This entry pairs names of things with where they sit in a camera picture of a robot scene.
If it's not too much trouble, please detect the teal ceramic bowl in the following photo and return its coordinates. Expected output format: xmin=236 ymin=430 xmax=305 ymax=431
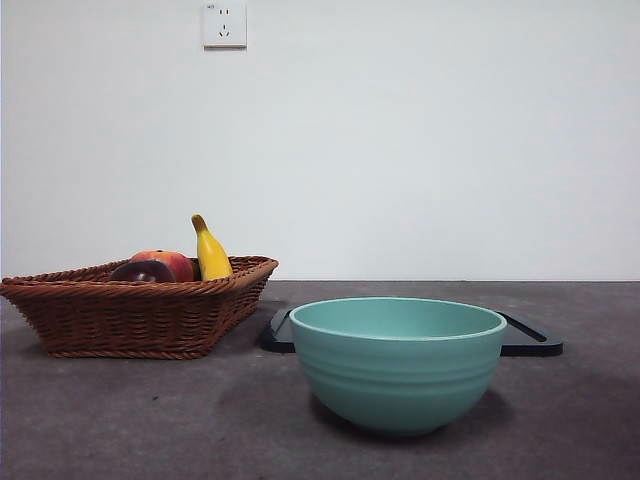
xmin=288 ymin=296 xmax=508 ymax=437

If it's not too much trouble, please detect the dark red plum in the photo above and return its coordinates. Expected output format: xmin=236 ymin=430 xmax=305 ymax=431
xmin=108 ymin=260 xmax=177 ymax=283

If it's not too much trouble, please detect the yellow banana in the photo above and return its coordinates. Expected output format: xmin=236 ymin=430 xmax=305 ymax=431
xmin=190 ymin=213 xmax=234 ymax=281

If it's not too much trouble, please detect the red yellow apple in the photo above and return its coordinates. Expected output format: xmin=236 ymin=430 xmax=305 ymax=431
xmin=130 ymin=249 xmax=195 ymax=282

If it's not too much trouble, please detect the brown wicker basket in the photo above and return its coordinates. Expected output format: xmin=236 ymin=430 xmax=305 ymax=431
xmin=0 ymin=255 xmax=279 ymax=360

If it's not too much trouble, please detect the black rectangular tray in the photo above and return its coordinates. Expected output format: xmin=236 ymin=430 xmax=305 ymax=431
xmin=259 ymin=305 xmax=565 ymax=357

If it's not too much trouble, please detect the white wall socket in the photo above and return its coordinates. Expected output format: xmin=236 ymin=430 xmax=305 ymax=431
xmin=202 ymin=1 xmax=248 ymax=50

